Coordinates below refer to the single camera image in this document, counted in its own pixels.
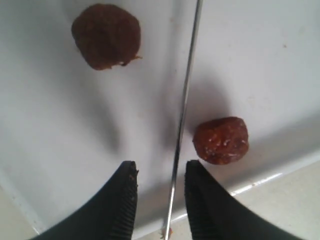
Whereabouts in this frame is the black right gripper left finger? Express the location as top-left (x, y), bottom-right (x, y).
top-left (35, 161), bottom-right (139, 240)

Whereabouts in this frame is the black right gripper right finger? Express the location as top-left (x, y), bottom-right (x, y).
top-left (184, 160), bottom-right (320, 240)

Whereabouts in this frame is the red berry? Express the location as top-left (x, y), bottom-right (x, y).
top-left (192, 116), bottom-right (250, 165)
top-left (71, 3), bottom-right (141, 71)

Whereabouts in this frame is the thin metal skewer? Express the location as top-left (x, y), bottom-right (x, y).
top-left (163, 0), bottom-right (203, 240)

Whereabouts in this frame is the white plastic tray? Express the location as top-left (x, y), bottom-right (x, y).
top-left (0, 0), bottom-right (320, 238)

